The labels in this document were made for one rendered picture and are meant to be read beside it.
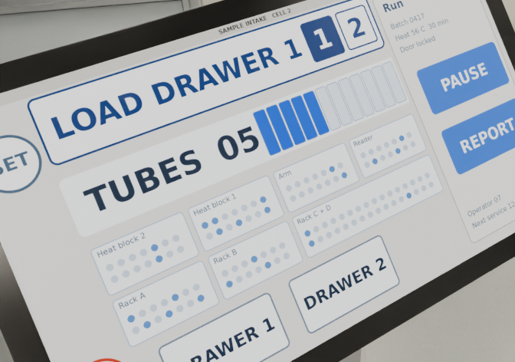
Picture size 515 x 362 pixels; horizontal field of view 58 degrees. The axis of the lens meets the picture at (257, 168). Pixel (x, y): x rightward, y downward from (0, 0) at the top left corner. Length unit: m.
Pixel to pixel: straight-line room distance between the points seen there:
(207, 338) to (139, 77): 0.20
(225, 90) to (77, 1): 0.84
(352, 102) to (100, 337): 0.27
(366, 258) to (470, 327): 1.23
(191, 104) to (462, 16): 0.28
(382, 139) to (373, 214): 0.07
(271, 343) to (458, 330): 1.26
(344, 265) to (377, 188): 0.07
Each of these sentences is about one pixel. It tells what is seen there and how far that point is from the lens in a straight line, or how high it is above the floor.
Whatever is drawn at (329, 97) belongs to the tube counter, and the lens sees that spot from 0.41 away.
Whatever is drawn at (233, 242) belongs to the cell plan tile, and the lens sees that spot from 0.37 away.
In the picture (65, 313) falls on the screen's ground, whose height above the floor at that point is 1.06.
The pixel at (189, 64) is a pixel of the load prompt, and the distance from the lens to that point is 0.38.
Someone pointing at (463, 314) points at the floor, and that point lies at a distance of 1.65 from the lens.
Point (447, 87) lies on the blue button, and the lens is 0.48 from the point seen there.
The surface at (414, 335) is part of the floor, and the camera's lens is 1.58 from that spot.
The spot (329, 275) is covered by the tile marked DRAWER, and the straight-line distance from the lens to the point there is 0.39.
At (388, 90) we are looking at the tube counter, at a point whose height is 1.11.
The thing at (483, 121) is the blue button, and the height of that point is 1.06.
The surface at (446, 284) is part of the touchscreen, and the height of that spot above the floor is 0.97.
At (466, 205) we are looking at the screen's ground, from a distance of 0.47.
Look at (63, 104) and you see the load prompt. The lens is 0.37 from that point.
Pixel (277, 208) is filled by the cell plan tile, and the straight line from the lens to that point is 0.38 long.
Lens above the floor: 1.32
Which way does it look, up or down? 38 degrees down
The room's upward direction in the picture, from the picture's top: 8 degrees counter-clockwise
